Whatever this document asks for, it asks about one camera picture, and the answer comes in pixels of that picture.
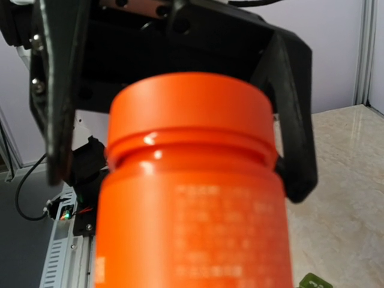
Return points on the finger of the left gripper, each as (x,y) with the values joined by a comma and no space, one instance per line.
(284,74)
(58,33)

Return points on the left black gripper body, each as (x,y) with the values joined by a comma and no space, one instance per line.
(123,46)

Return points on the orange bottle cap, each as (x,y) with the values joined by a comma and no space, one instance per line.
(215,104)

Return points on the orange pill bottle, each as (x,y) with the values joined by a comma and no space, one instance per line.
(192,217)

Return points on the green weekly pill organizer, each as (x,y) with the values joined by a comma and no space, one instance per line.
(313,281)

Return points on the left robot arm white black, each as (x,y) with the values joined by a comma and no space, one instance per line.
(16,22)

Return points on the right aluminium frame post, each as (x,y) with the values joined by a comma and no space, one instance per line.
(367,40)

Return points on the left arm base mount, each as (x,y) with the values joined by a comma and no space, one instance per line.
(77,207)

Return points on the front aluminium rail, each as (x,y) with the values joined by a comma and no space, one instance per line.
(44,253)

